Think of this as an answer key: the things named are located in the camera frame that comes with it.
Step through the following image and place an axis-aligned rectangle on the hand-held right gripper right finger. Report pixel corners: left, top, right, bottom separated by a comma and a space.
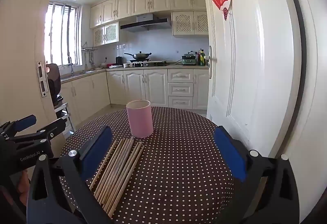
213, 125, 300, 224

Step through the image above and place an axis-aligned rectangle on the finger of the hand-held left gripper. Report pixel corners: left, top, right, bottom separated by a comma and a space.
10, 118, 67, 149
0, 115, 37, 139

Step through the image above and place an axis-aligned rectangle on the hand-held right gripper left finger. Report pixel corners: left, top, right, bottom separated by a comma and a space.
27, 125, 114, 224

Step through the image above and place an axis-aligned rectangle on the bunch of wooden chopsticks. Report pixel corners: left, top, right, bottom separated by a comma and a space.
89, 136, 145, 219

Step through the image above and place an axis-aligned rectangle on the pink cup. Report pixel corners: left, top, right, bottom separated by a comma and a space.
126, 99, 154, 138

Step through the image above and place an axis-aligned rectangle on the metal step ladder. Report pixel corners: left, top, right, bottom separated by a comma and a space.
55, 101, 76, 137

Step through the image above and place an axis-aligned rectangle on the metal strike plate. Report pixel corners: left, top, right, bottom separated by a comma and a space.
36, 61, 49, 97

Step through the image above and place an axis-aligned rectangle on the black air fryer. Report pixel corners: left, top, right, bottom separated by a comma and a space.
46, 63, 62, 102

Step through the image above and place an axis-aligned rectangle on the kitchen sink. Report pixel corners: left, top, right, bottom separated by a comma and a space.
61, 70, 97, 80

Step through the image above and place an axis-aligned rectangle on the metal faucet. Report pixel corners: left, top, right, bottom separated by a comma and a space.
67, 56, 75, 76

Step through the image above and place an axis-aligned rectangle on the white cabinet drawer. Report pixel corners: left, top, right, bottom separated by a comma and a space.
168, 70, 194, 83
168, 83, 194, 97
169, 96, 193, 109

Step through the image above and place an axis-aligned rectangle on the white door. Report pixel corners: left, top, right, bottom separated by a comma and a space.
197, 0, 307, 160

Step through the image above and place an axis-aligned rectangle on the barred window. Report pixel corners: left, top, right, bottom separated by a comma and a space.
45, 1, 83, 67

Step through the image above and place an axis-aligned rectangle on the green electric cooker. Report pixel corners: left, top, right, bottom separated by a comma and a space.
181, 52, 197, 66

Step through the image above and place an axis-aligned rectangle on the gas stove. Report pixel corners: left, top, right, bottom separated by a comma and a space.
129, 60, 168, 66

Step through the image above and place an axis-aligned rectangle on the metal wok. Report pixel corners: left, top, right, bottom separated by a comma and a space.
124, 51, 152, 61

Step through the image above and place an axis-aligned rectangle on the lattice door cabinet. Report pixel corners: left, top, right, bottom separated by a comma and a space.
92, 21, 120, 47
172, 11, 208, 36

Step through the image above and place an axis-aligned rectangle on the range hood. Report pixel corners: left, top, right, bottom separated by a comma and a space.
120, 14, 171, 33

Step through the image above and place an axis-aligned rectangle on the metal wall rack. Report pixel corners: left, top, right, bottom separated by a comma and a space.
81, 42, 98, 52

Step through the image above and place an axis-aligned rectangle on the metal door handle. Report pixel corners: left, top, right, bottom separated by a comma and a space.
207, 45, 217, 79

